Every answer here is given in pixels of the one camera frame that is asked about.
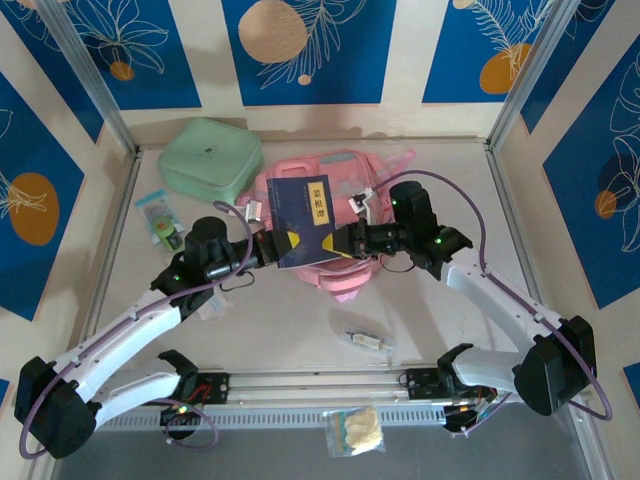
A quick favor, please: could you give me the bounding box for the pink backpack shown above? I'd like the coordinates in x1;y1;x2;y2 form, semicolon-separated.
237;148;416;305

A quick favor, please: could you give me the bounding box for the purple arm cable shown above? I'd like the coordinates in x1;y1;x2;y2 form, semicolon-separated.
18;200;259;459
369;169;615;436

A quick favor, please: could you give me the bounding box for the clear bag with small tubes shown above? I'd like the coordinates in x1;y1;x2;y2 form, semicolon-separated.
327;307;399;356

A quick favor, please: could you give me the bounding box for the aluminium front rail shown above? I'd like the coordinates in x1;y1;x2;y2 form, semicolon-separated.
43;368;587;407

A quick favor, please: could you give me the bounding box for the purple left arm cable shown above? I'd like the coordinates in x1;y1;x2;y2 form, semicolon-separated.
18;200;259;459

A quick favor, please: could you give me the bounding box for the mint green zip pouch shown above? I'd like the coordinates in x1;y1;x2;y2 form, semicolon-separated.
157;117;266;209

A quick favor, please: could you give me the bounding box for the blue notebook with yellow label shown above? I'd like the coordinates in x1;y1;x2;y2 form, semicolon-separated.
266;174;337;269

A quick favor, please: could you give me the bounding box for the clear bag with cotton pads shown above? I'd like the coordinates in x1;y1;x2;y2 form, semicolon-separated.
322;405;387;457

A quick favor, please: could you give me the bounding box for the aluminium corner post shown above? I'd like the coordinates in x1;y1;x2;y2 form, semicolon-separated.
485;0;587;151
35;0;140;155

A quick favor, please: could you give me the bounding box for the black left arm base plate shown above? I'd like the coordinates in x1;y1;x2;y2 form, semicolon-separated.
169;372;231;406

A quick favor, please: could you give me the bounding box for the clear packet with green item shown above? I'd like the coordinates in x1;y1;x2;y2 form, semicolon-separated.
134;193;187;251

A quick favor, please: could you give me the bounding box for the slotted grey cable duct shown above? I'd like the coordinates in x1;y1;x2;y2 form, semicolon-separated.
94;405;449;432

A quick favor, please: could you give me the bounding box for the black connector bracket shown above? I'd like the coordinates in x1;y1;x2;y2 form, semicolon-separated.
159;405;204;441
442;402;496;439

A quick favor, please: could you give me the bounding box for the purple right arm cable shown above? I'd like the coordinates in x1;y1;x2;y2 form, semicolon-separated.
369;169;615;436

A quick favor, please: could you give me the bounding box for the aluminium side rail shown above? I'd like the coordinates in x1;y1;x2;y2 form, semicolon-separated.
73;147;144;372
483;139;564;364

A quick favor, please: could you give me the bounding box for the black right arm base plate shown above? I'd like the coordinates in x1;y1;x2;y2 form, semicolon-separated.
399;368;481;401

